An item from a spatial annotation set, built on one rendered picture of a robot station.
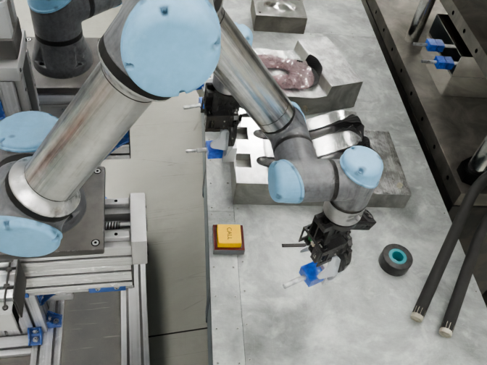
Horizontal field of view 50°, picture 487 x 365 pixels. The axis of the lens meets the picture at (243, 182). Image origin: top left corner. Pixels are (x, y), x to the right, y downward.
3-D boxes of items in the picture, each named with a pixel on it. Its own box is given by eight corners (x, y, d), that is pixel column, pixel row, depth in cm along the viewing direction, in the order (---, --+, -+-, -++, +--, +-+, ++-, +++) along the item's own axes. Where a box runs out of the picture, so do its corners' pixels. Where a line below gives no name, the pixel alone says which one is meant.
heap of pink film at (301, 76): (248, 103, 165) (252, 84, 160) (229, 69, 176) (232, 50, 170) (321, 92, 174) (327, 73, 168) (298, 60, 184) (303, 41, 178)
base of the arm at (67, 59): (30, 78, 134) (22, 45, 126) (35, 43, 143) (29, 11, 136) (92, 78, 136) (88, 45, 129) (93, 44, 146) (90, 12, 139)
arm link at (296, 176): (261, 166, 100) (316, 165, 102) (272, 214, 93) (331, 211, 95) (267, 136, 94) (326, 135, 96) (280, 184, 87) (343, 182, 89)
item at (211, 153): (186, 165, 139) (188, 151, 135) (183, 150, 142) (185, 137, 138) (235, 161, 142) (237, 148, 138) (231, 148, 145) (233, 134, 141)
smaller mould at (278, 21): (253, 30, 203) (256, 14, 198) (250, 9, 213) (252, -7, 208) (304, 34, 206) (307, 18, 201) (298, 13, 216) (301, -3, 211)
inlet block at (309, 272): (287, 301, 116) (292, 289, 112) (275, 283, 119) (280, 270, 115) (335, 279, 121) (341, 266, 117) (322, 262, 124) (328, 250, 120)
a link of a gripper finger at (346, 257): (327, 263, 114) (333, 234, 109) (334, 261, 115) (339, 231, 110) (341, 277, 111) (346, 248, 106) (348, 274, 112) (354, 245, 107)
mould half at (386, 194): (232, 204, 146) (238, 171, 135) (227, 138, 162) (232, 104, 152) (404, 208, 152) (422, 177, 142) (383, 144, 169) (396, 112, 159)
